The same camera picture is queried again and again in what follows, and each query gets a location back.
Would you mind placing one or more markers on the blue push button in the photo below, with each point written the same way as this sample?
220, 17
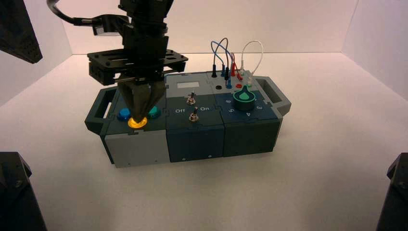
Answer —
123, 113

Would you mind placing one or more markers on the yellow push button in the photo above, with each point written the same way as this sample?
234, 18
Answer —
137, 123

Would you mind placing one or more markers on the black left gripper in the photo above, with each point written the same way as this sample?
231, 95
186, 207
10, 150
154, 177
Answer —
143, 60

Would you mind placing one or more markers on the green rotary knob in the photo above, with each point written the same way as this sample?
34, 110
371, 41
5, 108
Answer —
244, 98

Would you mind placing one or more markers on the grey and teal control box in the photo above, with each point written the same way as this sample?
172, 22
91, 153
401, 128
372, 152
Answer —
194, 140

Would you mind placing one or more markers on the metal toggle switch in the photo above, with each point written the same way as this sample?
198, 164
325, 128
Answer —
193, 116
191, 99

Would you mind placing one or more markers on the green push button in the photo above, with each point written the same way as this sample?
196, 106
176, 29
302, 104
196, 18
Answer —
155, 112

